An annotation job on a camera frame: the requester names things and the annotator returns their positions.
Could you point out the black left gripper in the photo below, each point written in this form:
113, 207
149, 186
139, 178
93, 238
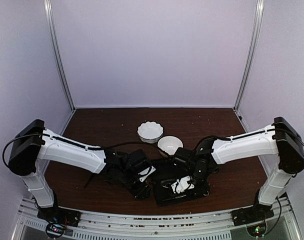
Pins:
140, 193

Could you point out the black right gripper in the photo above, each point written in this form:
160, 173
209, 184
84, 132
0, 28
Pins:
205, 188

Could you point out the silver pointed scissors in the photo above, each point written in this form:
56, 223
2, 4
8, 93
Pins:
167, 186

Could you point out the black zip tool case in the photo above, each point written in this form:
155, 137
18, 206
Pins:
169, 171

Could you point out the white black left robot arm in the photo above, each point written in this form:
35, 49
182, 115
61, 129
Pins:
35, 142

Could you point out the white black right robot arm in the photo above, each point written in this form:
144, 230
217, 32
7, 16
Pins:
278, 138

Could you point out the black hair clip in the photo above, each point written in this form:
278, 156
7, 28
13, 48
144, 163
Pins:
89, 180

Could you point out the white scalloped bowl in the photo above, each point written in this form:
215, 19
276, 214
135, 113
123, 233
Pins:
150, 132

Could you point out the white round bowl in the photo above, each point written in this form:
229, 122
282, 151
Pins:
170, 144

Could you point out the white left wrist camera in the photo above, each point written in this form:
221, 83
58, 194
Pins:
145, 173

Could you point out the aluminium front rail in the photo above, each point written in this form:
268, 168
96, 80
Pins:
217, 225

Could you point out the aluminium left corner post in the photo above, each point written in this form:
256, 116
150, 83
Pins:
57, 54

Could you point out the aluminium corner post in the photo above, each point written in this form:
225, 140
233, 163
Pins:
57, 54
256, 29

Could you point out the aluminium right corner post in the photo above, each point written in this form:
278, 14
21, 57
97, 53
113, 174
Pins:
256, 29

